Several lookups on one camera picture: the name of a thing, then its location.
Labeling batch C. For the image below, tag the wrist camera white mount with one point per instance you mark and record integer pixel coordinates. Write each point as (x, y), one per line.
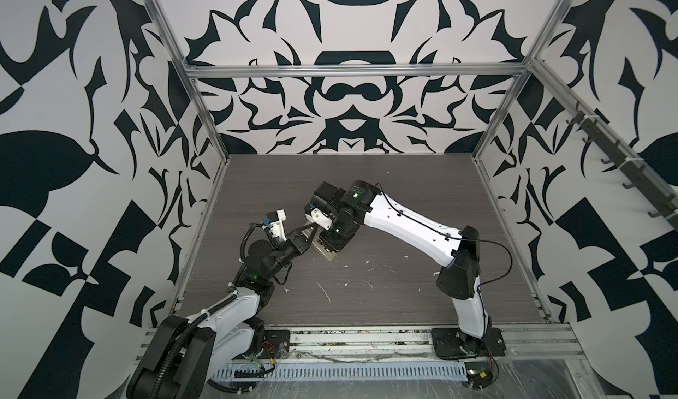
(314, 215)
(273, 225)

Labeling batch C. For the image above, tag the aluminium cage frame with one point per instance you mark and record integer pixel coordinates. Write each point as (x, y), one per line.
(456, 108)

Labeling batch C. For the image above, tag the grey wall hook rail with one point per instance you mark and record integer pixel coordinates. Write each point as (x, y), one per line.
(619, 156)

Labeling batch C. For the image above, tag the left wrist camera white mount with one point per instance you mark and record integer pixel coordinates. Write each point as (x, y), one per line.
(273, 225)

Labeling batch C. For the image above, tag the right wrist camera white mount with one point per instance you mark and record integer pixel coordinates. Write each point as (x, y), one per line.
(314, 215)

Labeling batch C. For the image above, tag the small green circuit board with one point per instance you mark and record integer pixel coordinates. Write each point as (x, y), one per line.
(480, 378)

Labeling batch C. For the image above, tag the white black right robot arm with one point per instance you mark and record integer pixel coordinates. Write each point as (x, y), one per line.
(339, 215)

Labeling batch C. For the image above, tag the white remote control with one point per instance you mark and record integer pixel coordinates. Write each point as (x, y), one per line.
(323, 249)

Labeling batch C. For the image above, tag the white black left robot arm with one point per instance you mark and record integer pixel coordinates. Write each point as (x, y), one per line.
(185, 353)

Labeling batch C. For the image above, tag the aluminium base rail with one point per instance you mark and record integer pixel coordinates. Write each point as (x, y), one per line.
(392, 343)

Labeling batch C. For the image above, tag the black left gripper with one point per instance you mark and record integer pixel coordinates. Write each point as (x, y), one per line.
(297, 243)

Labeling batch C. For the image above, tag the white slotted cable duct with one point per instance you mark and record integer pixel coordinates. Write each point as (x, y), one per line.
(361, 371)

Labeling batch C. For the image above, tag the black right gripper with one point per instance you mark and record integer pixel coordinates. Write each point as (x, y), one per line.
(331, 244)

